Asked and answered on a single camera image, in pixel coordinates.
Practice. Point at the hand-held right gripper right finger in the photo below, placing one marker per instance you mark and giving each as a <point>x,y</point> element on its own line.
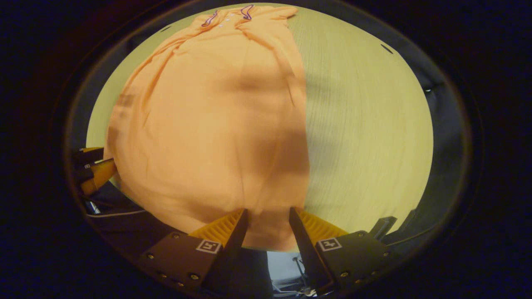
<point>305,249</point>

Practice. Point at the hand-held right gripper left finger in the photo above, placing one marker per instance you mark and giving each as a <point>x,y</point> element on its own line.
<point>228,253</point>

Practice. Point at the black bar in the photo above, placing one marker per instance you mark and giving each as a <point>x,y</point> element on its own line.
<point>382,227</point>

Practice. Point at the orange T-shirt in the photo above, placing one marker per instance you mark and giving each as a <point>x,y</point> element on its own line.
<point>216,124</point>

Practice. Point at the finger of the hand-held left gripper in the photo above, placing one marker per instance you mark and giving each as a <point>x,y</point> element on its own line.
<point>102,174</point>
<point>89,155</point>

